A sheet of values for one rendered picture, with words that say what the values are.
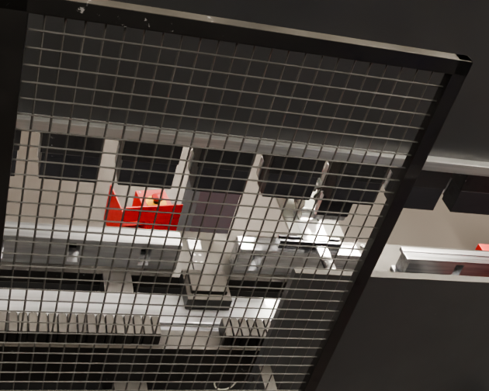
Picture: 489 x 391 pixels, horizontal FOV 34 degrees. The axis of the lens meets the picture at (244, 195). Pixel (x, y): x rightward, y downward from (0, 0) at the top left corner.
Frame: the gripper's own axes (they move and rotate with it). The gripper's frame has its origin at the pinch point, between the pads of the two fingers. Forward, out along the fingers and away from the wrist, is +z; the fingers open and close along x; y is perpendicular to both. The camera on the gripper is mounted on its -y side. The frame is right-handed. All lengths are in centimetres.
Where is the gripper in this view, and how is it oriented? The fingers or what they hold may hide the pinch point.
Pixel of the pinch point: (308, 216)
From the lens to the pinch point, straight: 248.5
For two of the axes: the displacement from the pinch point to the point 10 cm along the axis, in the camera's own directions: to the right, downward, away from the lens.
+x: 9.4, 0.8, 3.2
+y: 3.2, -0.3, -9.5
